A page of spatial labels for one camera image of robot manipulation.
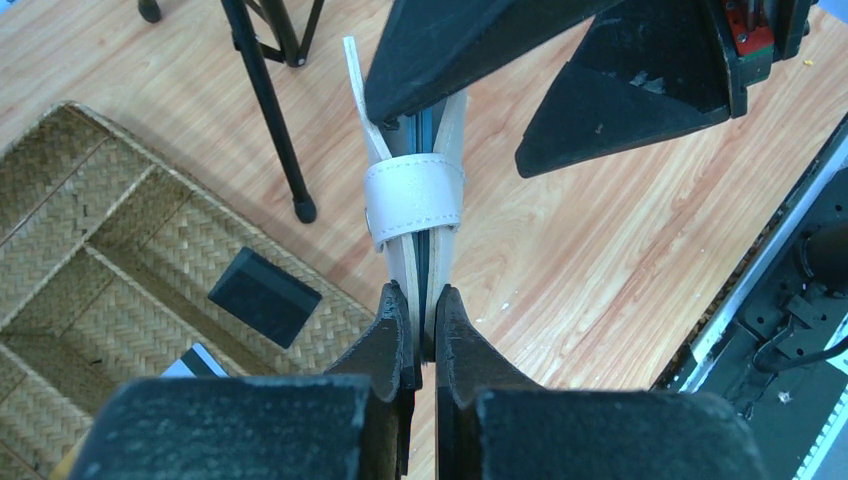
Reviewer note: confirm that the beige leather card holder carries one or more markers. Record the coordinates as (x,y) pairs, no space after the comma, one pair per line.
(414,188)

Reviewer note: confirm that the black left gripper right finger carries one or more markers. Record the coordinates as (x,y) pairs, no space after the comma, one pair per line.
(494,422)

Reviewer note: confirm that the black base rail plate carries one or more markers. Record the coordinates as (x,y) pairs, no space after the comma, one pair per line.
(773,342)

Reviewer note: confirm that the black music stand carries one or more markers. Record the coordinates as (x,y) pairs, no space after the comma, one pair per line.
(292,50)

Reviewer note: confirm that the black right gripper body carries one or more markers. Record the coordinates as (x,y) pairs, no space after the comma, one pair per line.
(757,28)

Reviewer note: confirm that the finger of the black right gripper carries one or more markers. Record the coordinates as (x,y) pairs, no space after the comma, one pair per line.
(429,50)
(635,79)

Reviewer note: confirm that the black card in tray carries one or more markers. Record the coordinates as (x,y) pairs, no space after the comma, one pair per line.
(265,297)

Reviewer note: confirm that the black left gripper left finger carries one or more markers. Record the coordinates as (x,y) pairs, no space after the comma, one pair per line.
(350,422)

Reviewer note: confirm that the woven straw divided tray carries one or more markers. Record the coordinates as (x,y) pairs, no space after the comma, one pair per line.
(108,254)

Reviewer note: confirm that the silver card with black stripe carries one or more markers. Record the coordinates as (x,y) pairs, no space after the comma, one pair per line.
(195,362)

